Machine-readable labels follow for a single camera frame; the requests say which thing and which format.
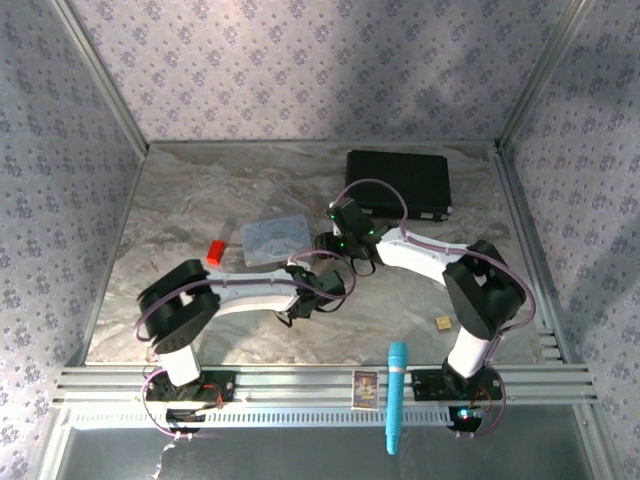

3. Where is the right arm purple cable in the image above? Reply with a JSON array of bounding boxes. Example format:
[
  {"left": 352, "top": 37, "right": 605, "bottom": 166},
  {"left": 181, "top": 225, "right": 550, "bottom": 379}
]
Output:
[{"left": 331, "top": 177, "right": 538, "bottom": 442}]

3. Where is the black hard case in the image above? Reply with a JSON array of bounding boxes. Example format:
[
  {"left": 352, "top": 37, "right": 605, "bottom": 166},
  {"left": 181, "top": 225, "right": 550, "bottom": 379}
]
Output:
[{"left": 344, "top": 149, "right": 453, "bottom": 222}]

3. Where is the aluminium frame post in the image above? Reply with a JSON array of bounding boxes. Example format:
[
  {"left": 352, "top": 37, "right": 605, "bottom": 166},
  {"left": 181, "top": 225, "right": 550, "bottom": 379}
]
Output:
[
  {"left": 496, "top": 0, "right": 597, "bottom": 152},
  {"left": 49, "top": 0, "right": 151, "bottom": 154}
]

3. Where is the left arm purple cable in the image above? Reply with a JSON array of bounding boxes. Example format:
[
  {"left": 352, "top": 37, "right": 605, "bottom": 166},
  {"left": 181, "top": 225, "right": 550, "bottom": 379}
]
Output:
[{"left": 133, "top": 248, "right": 358, "bottom": 442}]

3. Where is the pastel cartoon tin box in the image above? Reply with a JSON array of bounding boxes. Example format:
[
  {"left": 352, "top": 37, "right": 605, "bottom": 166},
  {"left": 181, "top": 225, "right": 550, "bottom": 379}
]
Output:
[{"left": 240, "top": 214, "right": 315, "bottom": 268}]

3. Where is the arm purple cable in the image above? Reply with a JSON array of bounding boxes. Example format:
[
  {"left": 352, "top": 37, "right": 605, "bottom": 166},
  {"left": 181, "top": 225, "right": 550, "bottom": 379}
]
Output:
[
  {"left": 133, "top": 248, "right": 358, "bottom": 442},
  {"left": 331, "top": 177, "right": 538, "bottom": 442}
]

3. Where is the blue toy microphone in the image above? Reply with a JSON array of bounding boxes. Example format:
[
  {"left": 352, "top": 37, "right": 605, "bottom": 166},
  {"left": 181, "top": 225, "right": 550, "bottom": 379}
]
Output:
[{"left": 384, "top": 341, "right": 410, "bottom": 456}]

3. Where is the white slotted cable duct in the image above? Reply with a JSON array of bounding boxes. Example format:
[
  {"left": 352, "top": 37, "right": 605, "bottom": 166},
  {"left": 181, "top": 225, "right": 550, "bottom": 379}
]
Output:
[{"left": 66, "top": 405, "right": 452, "bottom": 430}]

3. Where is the aluminium mounting rail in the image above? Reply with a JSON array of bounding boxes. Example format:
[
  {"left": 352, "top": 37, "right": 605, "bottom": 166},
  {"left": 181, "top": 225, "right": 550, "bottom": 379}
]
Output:
[{"left": 52, "top": 363, "right": 600, "bottom": 407}]

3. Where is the colourful picture card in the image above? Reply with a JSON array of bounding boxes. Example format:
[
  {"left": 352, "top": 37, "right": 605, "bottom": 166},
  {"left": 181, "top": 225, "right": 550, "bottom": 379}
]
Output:
[{"left": 350, "top": 369, "right": 379, "bottom": 412}]

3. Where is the aluminium side rail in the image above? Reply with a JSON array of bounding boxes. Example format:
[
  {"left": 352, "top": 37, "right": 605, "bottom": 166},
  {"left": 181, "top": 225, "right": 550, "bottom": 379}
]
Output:
[{"left": 491, "top": 148, "right": 569, "bottom": 365}]

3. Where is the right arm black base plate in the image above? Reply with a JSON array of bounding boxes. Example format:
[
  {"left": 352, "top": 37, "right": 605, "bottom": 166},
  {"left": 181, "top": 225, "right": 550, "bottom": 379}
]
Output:
[{"left": 411, "top": 367, "right": 503, "bottom": 402}]

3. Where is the black controller board with light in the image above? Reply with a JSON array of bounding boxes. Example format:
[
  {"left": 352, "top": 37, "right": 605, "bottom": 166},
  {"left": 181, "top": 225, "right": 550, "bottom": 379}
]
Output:
[{"left": 448, "top": 405, "right": 485, "bottom": 434}]

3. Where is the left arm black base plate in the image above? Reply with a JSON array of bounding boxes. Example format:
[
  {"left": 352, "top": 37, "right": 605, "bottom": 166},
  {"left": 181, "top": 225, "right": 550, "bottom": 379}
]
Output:
[{"left": 144, "top": 369, "right": 237, "bottom": 404}]

